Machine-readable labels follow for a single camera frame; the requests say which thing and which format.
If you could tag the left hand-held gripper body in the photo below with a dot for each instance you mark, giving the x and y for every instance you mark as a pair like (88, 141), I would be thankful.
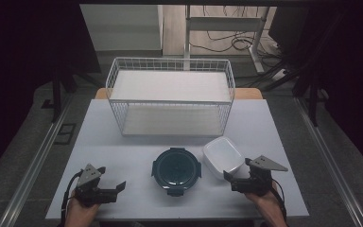
(89, 194)

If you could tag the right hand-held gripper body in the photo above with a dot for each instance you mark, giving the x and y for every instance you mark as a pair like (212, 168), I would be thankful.
(255, 183)

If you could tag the white square container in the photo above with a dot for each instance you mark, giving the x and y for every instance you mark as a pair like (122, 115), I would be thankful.
(222, 156)

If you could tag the round container with dark lid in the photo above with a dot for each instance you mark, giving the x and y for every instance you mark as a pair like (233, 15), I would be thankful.
(176, 170)

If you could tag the person's left hand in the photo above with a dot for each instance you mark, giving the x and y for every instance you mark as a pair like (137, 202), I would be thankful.
(81, 213)

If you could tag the person's right hand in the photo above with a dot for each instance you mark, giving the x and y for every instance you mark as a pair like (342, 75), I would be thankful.
(264, 203)

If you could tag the wooden table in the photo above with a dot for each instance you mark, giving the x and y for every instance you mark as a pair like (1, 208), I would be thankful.
(249, 93)

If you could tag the black metal stand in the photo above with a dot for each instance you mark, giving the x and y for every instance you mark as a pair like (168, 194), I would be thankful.
(312, 94)
(56, 94)

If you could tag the white power strip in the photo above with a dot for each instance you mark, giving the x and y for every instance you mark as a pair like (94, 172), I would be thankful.
(279, 74)

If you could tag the white cabinet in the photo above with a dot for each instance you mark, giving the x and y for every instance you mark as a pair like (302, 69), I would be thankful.
(123, 28)

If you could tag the metal floor rail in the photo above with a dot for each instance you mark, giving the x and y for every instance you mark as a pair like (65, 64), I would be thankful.
(33, 164)
(331, 157)

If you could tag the white desk frame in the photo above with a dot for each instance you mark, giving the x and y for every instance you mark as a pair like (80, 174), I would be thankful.
(223, 23)

